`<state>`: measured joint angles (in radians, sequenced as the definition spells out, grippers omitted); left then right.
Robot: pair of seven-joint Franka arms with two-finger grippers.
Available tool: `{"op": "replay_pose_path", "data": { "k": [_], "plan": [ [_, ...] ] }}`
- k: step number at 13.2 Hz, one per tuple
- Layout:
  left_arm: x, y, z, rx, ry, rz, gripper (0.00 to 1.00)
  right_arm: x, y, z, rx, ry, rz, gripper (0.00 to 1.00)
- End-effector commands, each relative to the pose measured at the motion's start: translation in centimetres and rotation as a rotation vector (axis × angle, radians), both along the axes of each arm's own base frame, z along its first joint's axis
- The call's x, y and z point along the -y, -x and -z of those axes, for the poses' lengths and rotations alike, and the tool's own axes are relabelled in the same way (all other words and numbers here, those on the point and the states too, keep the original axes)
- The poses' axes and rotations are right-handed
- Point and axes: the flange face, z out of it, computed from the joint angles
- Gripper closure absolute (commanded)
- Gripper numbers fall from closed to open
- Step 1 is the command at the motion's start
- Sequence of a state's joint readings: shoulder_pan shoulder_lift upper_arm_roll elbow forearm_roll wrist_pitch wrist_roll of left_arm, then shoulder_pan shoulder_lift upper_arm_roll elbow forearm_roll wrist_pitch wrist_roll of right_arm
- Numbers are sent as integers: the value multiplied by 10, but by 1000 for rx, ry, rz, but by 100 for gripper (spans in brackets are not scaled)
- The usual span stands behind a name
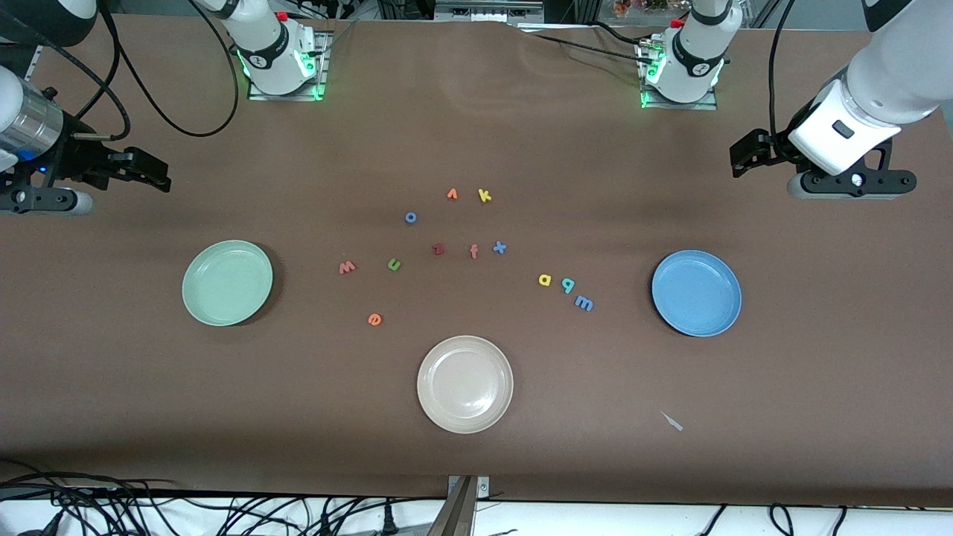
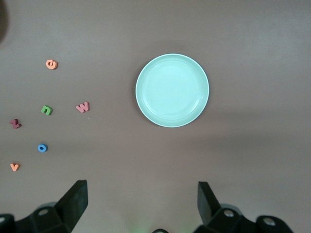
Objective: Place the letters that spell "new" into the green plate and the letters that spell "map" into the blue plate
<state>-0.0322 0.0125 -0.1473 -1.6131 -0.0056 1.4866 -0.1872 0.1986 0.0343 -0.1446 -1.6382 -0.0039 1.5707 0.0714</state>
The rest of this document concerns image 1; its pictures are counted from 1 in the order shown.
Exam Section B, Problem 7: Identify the green plate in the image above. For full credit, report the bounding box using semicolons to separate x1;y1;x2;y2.
182;240;274;327

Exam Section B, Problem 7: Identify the blue plate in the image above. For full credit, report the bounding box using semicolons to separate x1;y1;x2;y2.
651;250;742;338

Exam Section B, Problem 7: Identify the brown table cover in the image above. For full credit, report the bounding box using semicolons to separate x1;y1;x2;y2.
0;13;953;507

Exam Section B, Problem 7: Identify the grey background device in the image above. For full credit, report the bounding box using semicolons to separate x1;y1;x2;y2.
435;0;546;25

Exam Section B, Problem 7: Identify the beige plate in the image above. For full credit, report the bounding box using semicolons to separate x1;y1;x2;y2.
417;336;514;434

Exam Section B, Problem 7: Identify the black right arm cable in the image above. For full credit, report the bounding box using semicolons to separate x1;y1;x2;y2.
0;0;132;142
97;0;240;139

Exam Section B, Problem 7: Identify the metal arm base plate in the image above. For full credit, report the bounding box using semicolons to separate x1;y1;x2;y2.
637;41;720;112
247;31;330;102

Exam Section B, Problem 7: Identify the black cable across cover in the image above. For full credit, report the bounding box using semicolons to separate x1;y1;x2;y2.
588;21;657;47
532;31;660;66

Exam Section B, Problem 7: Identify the black cable tangle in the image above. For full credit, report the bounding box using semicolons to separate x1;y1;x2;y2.
0;460;447;536

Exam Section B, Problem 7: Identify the grey metal camera post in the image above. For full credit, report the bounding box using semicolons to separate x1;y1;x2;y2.
428;475;491;536

